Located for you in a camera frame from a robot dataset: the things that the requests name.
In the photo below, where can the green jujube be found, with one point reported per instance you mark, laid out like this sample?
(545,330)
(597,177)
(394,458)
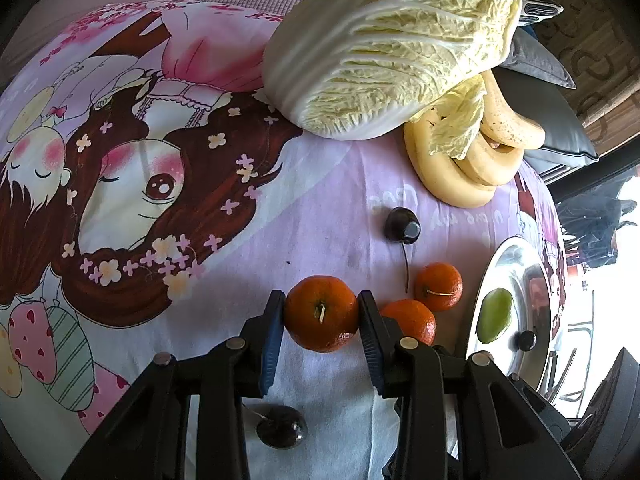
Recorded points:
(495,315)

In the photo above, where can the grey quilted cushion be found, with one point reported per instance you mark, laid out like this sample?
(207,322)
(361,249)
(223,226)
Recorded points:
(529,57)

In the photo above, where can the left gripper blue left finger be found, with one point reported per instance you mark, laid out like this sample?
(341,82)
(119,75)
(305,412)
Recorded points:
(271,332)

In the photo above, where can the silver metal plate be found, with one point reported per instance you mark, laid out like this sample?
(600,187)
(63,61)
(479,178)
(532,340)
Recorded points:
(516,267)

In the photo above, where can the dark cherry long stem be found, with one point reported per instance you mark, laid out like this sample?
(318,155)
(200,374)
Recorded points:
(277,426)

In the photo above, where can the top yellow banana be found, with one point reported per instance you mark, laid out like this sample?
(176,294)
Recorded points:
(504,125)

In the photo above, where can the dark grey leather cushion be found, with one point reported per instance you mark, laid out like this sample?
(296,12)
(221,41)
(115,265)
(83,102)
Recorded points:
(567,146)

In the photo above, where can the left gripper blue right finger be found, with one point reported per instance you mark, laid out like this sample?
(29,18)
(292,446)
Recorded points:
(379,336)

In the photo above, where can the middle yellow banana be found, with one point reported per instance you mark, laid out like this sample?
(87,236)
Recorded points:
(490,163)

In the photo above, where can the napa cabbage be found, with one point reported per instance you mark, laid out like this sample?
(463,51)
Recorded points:
(353,70)

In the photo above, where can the black white patterned cushion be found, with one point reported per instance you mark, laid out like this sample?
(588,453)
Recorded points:
(536,11)

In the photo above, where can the cartoon printed tablecloth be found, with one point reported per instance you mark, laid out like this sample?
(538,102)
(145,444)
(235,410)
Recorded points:
(151,199)

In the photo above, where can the bottom yellow banana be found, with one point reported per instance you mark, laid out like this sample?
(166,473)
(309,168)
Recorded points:
(439,174)

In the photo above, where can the orange mandarin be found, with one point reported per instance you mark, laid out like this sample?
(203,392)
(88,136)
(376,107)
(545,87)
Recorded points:
(438,286)
(321,313)
(414,319)

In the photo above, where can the yellow banana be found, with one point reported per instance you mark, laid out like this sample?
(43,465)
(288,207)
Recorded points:
(439,174)
(504,125)
(490,163)

